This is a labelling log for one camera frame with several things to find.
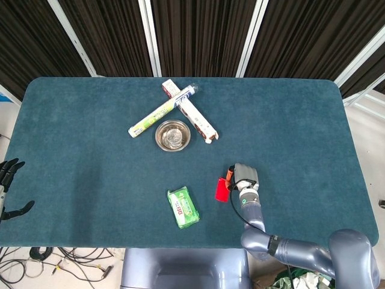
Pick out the stainless steel bowl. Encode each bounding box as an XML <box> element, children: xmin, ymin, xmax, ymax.
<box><xmin>155</xmin><ymin>119</ymin><xmax>191</xmax><ymax>152</ymax></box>

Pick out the teal table cloth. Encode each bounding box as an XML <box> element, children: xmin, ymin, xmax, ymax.
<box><xmin>0</xmin><ymin>76</ymin><xmax>380</xmax><ymax>249</ymax></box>

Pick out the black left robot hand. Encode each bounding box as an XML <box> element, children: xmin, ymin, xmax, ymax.
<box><xmin>0</xmin><ymin>158</ymin><xmax>35</xmax><ymax>222</ymax></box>

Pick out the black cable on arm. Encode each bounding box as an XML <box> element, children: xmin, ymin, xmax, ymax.
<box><xmin>224</xmin><ymin>171</ymin><xmax>267</xmax><ymax>232</ymax></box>

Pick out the black cable bundle on floor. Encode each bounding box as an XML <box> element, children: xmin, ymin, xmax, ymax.
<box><xmin>0</xmin><ymin>246</ymin><xmax>117</xmax><ymax>282</ymax></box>

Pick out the green soap package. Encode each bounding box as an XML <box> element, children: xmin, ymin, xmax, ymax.
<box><xmin>167</xmin><ymin>185</ymin><xmax>200</xmax><ymax>230</ymax></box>

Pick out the green white cloth pile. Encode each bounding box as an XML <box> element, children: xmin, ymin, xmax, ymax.
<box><xmin>272</xmin><ymin>266</ymin><xmax>334</xmax><ymax>289</ymax></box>

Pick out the black pleated curtain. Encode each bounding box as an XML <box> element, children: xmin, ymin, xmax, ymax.
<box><xmin>0</xmin><ymin>0</ymin><xmax>385</xmax><ymax>102</ymax></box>

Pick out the green white wrap roll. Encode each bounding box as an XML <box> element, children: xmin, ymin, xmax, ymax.
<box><xmin>128</xmin><ymin>83</ymin><xmax>200</xmax><ymax>139</ymax></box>

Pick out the white frame post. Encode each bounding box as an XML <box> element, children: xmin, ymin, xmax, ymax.
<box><xmin>333</xmin><ymin>26</ymin><xmax>385</xmax><ymax>88</ymax></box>
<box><xmin>235</xmin><ymin>0</ymin><xmax>270</xmax><ymax>78</ymax></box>
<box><xmin>47</xmin><ymin>0</ymin><xmax>97</xmax><ymax>77</ymax></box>
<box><xmin>138</xmin><ymin>0</ymin><xmax>162</xmax><ymax>78</ymax></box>

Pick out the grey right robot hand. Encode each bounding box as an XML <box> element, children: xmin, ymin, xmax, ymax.
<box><xmin>226</xmin><ymin>163</ymin><xmax>260</xmax><ymax>191</ymax></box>

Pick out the blue-grey robot torso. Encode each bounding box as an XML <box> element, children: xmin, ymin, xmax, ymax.
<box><xmin>120</xmin><ymin>247</ymin><xmax>252</xmax><ymax>289</ymax></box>

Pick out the white red long box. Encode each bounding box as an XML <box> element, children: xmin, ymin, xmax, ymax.
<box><xmin>161</xmin><ymin>78</ymin><xmax>220</xmax><ymax>145</ymax></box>

